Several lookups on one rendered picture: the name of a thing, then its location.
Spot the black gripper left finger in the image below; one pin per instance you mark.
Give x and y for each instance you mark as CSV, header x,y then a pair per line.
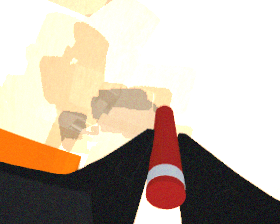
x,y
107,191

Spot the red cylindrical peg with grey band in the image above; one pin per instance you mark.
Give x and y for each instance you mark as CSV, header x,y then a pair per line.
x,y
165,183

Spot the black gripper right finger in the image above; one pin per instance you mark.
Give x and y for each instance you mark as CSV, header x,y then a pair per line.
x,y
216,194

